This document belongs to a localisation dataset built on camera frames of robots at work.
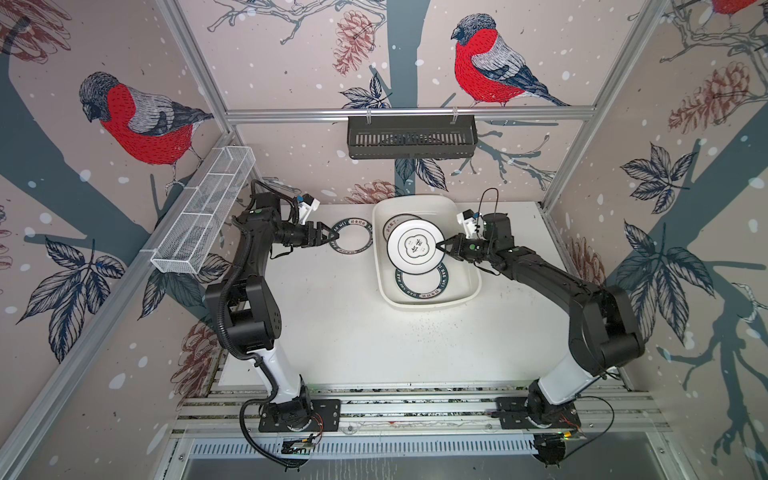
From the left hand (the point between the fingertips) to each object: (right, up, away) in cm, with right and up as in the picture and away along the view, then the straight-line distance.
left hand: (328, 236), depth 84 cm
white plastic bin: (+42, -16, +14) cm, 47 cm away
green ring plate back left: (+4, -1, +29) cm, 29 cm away
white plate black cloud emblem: (+25, -3, +4) cm, 25 cm away
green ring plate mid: (+28, -17, +10) cm, 34 cm away
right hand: (+32, -4, +3) cm, 32 cm away
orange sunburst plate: (+18, +5, +28) cm, 34 cm away
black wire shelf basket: (+25, +35, +21) cm, 48 cm away
